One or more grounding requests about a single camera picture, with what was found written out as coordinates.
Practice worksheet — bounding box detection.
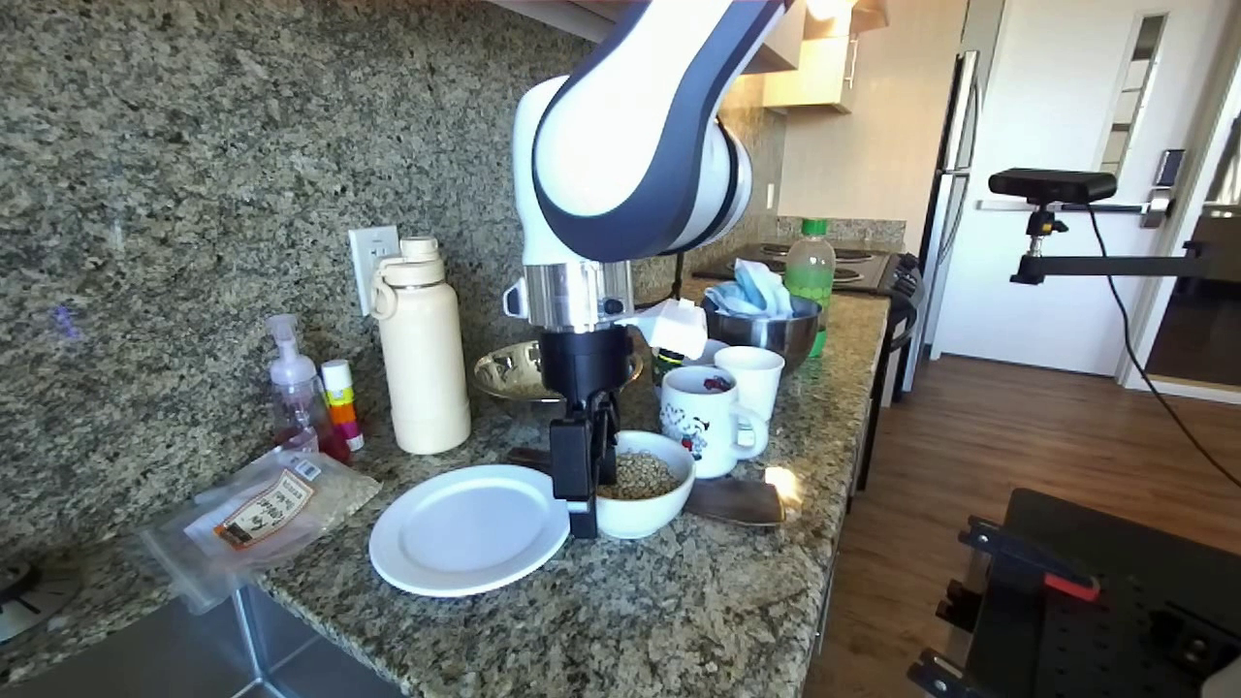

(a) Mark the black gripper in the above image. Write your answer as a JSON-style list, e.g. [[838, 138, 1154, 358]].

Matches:
[[536, 327, 635, 544]]

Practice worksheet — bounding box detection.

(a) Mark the white bowl with cereal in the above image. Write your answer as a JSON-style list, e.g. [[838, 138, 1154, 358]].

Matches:
[[564, 425, 699, 544]]

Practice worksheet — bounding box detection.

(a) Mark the shallow silver metal dish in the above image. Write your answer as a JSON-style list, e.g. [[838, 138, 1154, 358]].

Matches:
[[466, 336, 651, 411]]

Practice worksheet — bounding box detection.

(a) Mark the white round plate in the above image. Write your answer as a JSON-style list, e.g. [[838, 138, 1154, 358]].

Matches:
[[363, 461, 573, 599]]

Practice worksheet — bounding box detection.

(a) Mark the deep stainless steel bowl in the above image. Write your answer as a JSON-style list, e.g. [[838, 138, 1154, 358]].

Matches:
[[695, 294, 827, 374]]

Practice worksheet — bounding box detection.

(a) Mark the dark brown coaster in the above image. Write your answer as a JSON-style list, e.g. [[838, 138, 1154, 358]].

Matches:
[[500, 443, 557, 477], [683, 474, 784, 536]]

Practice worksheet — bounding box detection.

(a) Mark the white printed mug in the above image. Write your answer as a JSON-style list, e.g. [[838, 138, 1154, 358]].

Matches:
[[653, 361, 769, 483]]

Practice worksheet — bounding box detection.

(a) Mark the cream insulated water bottle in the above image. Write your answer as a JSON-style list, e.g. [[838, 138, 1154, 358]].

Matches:
[[369, 237, 471, 456]]

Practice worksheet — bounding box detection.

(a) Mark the white and blue towel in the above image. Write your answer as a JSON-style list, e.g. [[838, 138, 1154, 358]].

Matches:
[[701, 254, 794, 323]]

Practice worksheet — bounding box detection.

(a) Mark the small colourful striped bottle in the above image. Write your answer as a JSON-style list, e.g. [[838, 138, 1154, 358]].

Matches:
[[313, 358, 369, 464]]

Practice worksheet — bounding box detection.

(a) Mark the green plastic soda bottle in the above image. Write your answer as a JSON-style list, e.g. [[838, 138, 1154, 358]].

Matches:
[[779, 215, 842, 381]]

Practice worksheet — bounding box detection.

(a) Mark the clear soap pump dispenser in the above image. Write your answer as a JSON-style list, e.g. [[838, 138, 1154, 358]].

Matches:
[[258, 315, 326, 456]]

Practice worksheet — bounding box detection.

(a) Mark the clear plastic bag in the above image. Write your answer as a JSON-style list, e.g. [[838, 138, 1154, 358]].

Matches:
[[133, 443, 385, 616]]

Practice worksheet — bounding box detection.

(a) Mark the wooden upper cabinet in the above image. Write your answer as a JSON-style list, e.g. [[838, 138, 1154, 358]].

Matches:
[[483, 0, 807, 81]]

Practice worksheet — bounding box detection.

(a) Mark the stainless steel refrigerator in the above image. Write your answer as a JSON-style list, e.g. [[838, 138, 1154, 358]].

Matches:
[[902, 49, 984, 399]]

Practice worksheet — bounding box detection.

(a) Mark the stainless steel sink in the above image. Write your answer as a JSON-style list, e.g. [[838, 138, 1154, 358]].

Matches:
[[0, 577, 404, 698]]

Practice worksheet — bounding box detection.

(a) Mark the black wheeled cart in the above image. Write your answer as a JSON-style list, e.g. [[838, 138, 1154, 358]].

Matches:
[[902, 483, 1241, 698]]

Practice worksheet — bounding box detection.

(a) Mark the door keypad lock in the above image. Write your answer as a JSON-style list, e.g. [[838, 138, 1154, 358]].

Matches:
[[1141, 142, 1191, 232]]

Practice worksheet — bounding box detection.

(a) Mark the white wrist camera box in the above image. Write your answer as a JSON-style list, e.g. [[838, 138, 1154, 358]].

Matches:
[[633, 299, 714, 363]]

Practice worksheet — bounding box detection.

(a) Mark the white wall outlet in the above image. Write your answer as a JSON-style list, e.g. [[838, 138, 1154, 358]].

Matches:
[[343, 224, 404, 316]]

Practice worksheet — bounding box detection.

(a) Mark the black camera on stand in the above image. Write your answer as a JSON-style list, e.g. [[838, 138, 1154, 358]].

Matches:
[[984, 161, 1121, 210]]

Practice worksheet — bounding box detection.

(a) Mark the black camera cable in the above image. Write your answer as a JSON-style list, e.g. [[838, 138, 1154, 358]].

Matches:
[[1081, 204, 1241, 492]]

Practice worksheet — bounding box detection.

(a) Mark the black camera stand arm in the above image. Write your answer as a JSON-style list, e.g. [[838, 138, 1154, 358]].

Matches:
[[1008, 201, 1241, 288]]

